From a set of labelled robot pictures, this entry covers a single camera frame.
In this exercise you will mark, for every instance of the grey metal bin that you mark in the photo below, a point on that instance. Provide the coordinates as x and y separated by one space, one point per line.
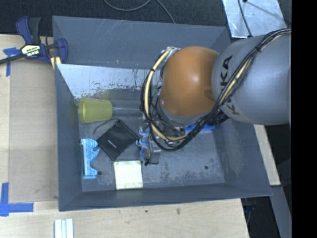
99 43

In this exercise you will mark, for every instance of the yellow plastic cup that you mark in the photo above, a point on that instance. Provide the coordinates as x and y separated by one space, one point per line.
96 110

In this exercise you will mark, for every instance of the pale yellow square sponge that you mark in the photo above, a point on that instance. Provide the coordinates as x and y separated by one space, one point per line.
128 175

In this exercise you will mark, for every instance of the blue wavy-edged sponge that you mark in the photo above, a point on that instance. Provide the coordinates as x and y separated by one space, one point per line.
87 157

